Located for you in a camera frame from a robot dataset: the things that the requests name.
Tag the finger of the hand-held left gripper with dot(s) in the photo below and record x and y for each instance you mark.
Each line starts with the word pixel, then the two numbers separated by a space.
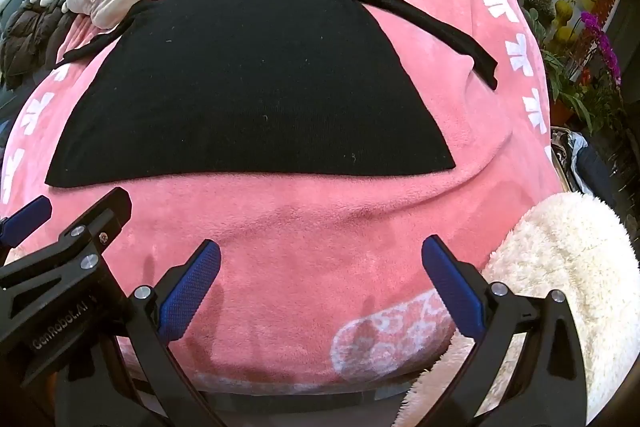
pixel 22 219
pixel 95 227

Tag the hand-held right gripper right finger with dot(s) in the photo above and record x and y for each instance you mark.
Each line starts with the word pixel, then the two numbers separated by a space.
pixel 452 289

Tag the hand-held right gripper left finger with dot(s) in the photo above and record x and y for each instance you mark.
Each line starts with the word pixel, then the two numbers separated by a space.
pixel 192 289

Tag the black knit sweater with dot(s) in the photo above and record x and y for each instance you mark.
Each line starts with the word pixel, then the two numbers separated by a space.
pixel 250 82

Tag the pink printed fleece blanket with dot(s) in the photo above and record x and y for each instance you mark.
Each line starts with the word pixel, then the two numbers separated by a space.
pixel 310 267

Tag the dark brown plush toy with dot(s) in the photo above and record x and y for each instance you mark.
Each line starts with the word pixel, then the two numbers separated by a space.
pixel 30 37

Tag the dark blue cloth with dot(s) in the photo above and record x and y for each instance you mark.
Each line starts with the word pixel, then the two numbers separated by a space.
pixel 597 177

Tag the green potted plant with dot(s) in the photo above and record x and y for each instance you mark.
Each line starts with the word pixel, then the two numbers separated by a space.
pixel 565 77

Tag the purple orchid plant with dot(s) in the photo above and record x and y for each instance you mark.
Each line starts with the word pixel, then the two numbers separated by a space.
pixel 602 42

